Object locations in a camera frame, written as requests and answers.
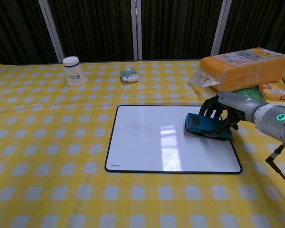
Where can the white whiteboard with black frame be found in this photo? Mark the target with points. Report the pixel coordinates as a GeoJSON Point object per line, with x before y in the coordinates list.
{"type": "Point", "coordinates": [145, 142]}

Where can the blue whiteboard eraser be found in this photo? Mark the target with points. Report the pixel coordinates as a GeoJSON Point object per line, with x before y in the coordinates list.
{"type": "Point", "coordinates": [199, 124]}

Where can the yellow white checked tablecloth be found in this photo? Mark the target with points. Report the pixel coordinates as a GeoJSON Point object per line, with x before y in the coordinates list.
{"type": "Point", "coordinates": [50, 142]}

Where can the white partition frame post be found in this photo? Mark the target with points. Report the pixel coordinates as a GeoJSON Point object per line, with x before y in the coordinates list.
{"type": "Point", "coordinates": [221, 26]}
{"type": "Point", "coordinates": [136, 29]}
{"type": "Point", "coordinates": [51, 31]}

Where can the green flat packet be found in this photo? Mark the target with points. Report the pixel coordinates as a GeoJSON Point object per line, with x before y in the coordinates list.
{"type": "Point", "coordinates": [249, 93]}

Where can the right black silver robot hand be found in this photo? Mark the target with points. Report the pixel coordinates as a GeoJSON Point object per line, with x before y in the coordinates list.
{"type": "Point", "coordinates": [242, 105]}

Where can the orange cat print tissue pack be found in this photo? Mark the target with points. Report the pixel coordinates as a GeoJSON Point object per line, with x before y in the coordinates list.
{"type": "Point", "coordinates": [247, 69]}

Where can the white paper cup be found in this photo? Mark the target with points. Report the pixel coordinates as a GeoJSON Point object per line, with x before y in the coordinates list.
{"type": "Point", "coordinates": [73, 72]}

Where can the yellow red cardboard box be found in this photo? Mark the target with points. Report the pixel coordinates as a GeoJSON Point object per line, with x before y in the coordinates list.
{"type": "Point", "coordinates": [278, 91]}

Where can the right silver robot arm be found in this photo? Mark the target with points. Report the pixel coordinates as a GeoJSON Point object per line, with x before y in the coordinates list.
{"type": "Point", "coordinates": [275, 123]}

